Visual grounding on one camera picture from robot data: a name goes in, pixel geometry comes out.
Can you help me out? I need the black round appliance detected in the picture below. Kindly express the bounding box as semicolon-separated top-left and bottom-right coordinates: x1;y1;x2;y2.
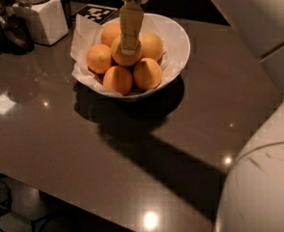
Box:
2;16;35;55

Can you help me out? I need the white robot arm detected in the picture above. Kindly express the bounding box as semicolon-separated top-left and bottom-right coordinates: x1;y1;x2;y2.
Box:
114;0;284;232

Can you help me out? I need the black white fiducial marker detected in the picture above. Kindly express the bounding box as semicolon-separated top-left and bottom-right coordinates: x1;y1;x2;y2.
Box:
71;4;118;24

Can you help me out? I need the white square jar base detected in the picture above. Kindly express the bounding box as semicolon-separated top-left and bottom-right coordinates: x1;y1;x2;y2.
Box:
13;0;69;45

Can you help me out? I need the white paper liner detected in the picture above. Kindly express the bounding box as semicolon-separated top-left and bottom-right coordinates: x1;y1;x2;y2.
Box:
70;14;182;99

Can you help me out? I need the orange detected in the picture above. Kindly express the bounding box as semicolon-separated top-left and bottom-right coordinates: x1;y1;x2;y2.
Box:
101;23;121;46
132;58;162;91
140;32;163;61
111;36;142;67
86;43;112;74
102;66;133;95

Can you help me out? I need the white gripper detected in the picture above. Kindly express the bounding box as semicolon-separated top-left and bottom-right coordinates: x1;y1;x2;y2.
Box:
120;0;149;55

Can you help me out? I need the white bowl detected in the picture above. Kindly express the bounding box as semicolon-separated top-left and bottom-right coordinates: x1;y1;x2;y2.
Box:
71;13;191;100

